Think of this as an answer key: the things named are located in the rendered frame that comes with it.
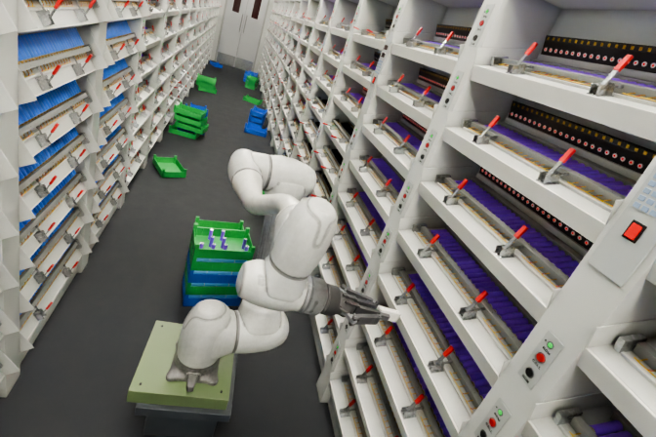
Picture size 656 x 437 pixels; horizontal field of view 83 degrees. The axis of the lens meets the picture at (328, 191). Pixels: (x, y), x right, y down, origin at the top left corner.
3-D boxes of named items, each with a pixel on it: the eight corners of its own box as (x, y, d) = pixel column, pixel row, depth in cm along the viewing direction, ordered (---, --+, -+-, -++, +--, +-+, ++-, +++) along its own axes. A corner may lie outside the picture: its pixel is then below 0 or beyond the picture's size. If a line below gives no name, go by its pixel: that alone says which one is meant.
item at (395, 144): (407, 181, 137) (413, 146, 131) (361, 132, 190) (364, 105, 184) (457, 179, 141) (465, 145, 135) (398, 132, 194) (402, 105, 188)
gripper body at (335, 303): (310, 297, 96) (341, 304, 99) (317, 321, 88) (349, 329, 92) (324, 274, 93) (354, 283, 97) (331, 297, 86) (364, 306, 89)
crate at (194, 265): (189, 270, 186) (192, 258, 183) (188, 247, 202) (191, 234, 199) (248, 272, 199) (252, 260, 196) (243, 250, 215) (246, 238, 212)
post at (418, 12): (299, 297, 231) (414, -18, 163) (297, 287, 239) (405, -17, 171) (329, 299, 237) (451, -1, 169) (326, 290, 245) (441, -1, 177)
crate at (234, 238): (192, 258, 183) (195, 244, 180) (191, 234, 199) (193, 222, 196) (252, 260, 196) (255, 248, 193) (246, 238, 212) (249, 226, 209)
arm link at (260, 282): (292, 325, 86) (318, 285, 81) (227, 311, 80) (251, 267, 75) (288, 291, 95) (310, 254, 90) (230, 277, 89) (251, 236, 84)
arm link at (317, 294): (294, 320, 86) (316, 325, 88) (311, 291, 83) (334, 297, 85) (290, 294, 94) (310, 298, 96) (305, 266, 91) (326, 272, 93)
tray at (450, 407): (455, 445, 91) (463, 421, 86) (377, 282, 144) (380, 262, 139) (525, 431, 95) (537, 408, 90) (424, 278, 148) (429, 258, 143)
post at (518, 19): (319, 402, 170) (515, -30, 102) (315, 383, 178) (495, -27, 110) (358, 403, 176) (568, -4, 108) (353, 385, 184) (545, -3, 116)
